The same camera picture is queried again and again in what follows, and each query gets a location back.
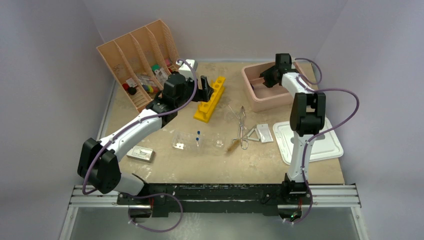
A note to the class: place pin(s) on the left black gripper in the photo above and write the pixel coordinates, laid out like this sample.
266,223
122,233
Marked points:
203,95

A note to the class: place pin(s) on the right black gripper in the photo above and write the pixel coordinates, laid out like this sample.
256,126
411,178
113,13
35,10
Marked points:
266,74

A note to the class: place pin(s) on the clear well plate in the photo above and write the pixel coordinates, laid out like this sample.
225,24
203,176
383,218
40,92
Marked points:
186,141

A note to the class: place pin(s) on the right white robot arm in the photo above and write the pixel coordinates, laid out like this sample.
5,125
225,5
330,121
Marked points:
307,118

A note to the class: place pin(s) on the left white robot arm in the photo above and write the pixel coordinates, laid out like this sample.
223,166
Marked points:
99,159

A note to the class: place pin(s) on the yellow test tube rack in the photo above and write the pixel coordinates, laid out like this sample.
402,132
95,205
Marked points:
206,109

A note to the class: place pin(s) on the pink plastic bin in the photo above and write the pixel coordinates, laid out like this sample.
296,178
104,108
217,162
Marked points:
260,97

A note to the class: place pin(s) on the green capped tube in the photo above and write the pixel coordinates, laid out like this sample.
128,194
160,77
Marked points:
155,68

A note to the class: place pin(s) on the wooden bristle brush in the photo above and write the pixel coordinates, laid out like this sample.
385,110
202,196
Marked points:
234,144

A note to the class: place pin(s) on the white packet pouch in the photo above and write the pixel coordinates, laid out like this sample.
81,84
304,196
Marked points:
264,133

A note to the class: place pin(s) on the metal clay triangle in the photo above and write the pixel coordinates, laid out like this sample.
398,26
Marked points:
252,135

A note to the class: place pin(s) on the metal crucible tongs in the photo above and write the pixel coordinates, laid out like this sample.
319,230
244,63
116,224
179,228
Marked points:
240,139

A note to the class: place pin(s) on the peach plastic file organizer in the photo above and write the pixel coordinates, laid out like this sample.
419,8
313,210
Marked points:
131,56

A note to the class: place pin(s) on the black rubber stopper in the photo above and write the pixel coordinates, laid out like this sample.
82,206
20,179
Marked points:
131,91

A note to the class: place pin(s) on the white slide box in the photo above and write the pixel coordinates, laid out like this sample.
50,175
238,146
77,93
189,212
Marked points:
141,153

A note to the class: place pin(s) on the white plastic bin lid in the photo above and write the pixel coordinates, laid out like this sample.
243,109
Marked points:
326,146

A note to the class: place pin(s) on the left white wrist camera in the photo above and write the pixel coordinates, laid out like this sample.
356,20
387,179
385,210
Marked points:
186,71

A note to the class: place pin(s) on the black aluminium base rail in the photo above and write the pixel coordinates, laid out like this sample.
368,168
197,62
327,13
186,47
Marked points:
161,199

